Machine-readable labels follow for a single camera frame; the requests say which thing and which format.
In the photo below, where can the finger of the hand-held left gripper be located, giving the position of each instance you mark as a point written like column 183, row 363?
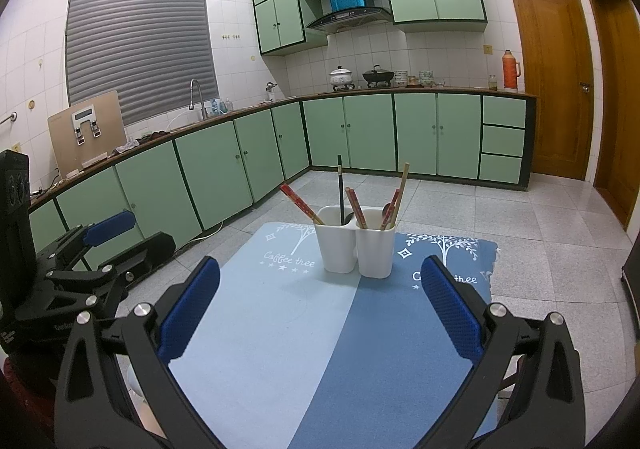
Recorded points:
column 107, row 226
column 150, row 251

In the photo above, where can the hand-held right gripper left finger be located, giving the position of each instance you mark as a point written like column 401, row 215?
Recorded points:
column 190, row 314

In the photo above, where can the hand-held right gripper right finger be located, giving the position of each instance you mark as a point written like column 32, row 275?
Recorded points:
column 450, row 314

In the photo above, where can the red-tipped bamboo chopstick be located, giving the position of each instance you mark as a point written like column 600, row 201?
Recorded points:
column 355, row 205
column 302, row 199
column 393, row 205
column 297, row 204

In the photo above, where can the white double utensil holder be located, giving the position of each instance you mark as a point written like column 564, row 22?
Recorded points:
column 335, row 249

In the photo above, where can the plain bamboo chopstick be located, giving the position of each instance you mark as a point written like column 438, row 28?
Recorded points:
column 404, row 184
column 401, row 184

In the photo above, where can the black chopstick gold band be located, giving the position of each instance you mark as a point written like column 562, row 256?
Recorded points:
column 342, row 189
column 338, row 189

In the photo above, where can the white cloth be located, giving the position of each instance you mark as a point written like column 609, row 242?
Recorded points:
column 125, row 146

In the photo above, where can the tan board with white clips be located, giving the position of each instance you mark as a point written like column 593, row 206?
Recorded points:
column 65, row 149

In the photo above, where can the dark red cloth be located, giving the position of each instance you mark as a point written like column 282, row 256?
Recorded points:
column 20, row 394

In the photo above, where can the green lower kitchen cabinets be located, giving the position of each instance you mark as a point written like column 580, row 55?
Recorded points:
column 210, row 169

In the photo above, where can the two-tone blue printed mat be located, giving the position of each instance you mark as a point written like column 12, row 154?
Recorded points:
column 310, row 339

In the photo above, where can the clear plastic bottle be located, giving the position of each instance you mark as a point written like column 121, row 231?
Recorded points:
column 220, row 105

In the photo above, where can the metal kitchen faucet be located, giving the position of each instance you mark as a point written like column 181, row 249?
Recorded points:
column 194, row 89

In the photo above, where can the grey window blind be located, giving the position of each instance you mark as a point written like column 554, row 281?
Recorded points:
column 140, row 49

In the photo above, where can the metal kettle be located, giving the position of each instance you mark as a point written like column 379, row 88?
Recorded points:
column 270, row 90

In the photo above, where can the small glass jar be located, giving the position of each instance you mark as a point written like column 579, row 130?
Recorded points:
column 493, row 83

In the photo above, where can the stacked white bowls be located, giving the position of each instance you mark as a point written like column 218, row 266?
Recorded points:
column 400, row 77

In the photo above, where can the black wok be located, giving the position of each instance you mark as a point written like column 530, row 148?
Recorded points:
column 378, row 75

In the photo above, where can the orange thermos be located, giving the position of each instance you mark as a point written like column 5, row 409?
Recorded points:
column 510, row 71

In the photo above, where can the wooden door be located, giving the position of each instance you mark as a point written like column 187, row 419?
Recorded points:
column 550, row 79
column 620, row 104

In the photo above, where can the white cooking pot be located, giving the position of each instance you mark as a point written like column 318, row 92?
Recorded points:
column 341, row 77

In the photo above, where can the range hood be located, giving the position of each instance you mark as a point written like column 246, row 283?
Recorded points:
column 350, row 16

